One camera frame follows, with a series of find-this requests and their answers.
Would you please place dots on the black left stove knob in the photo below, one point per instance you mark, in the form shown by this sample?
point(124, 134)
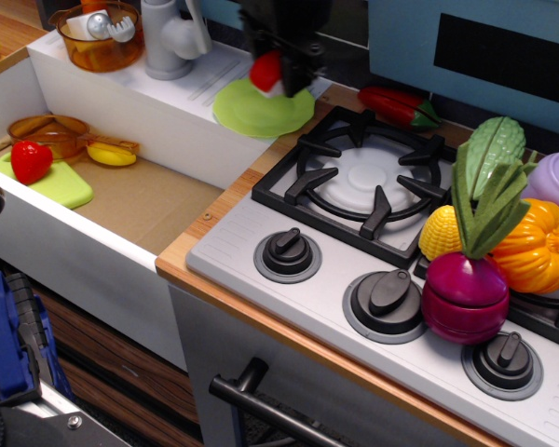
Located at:
point(287, 257)

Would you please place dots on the black stove burner grate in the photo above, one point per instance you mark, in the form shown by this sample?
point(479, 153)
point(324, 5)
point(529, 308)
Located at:
point(362, 182)

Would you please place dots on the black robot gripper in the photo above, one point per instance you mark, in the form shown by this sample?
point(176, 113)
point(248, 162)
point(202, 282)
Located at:
point(292, 28)

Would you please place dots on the grey toy stove top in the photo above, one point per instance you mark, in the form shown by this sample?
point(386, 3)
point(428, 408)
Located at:
point(429, 366)

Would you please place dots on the black stove knob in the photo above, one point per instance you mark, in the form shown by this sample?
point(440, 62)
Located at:
point(505, 367)
point(287, 257)
point(385, 307)

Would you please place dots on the black right stove knob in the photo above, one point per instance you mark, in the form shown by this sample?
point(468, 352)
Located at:
point(505, 367)

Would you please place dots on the red toy chili pepper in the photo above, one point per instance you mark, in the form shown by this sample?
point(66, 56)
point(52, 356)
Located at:
point(400, 108)

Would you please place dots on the grey toy faucet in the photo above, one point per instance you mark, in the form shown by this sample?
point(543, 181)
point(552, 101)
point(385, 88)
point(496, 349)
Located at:
point(172, 42)

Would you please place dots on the silver toy ladle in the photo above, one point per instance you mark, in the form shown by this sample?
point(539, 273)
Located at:
point(97, 25)

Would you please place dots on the black oven door handle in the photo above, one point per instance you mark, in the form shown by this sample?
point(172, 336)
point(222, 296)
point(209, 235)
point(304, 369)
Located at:
point(240, 393)

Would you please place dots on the white plastic toy fork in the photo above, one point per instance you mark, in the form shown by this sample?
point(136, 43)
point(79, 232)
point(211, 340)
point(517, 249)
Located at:
point(123, 31)

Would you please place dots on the purple toy beet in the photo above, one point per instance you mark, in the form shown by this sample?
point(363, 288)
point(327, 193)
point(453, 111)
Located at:
point(465, 298)

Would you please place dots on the orange transparent plastic pot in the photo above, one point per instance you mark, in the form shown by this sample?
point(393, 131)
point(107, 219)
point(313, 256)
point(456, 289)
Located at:
point(104, 54)

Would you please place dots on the purple plastic bowl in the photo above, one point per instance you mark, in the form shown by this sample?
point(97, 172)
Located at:
point(543, 181)

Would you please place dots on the orange toy pumpkin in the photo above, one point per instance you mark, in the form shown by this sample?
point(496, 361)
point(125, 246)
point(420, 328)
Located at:
point(529, 255)

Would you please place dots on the black middle stove knob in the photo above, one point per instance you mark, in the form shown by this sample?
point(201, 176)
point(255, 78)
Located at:
point(385, 307)

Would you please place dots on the yellow toy lemon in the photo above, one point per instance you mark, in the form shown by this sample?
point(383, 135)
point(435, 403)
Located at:
point(110, 155)

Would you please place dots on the yellow toy corn cob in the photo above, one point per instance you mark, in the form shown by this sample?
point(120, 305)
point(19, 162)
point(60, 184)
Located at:
point(440, 234)

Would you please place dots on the green toy corn husk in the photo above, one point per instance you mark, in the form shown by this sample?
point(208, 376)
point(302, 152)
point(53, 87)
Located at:
point(497, 140)

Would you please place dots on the white toy sink basin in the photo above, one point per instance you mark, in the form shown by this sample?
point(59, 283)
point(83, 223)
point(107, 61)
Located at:
point(102, 256)

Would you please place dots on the blue clamp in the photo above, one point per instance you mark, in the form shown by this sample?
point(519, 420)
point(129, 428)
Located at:
point(28, 352)

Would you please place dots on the light green cutting board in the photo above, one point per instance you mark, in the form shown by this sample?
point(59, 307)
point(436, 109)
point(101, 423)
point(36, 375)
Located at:
point(61, 184)

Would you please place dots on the red toy strawberry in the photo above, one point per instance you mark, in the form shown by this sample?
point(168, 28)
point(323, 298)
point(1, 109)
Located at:
point(30, 161)

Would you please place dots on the red and white toy sushi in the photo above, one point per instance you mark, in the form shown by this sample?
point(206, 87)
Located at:
point(266, 76)

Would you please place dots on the orange transparent measuring cup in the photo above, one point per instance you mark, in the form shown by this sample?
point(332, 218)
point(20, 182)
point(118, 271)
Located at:
point(64, 135)

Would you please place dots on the light green plastic plate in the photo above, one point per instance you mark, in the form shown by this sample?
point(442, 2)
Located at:
point(241, 107)

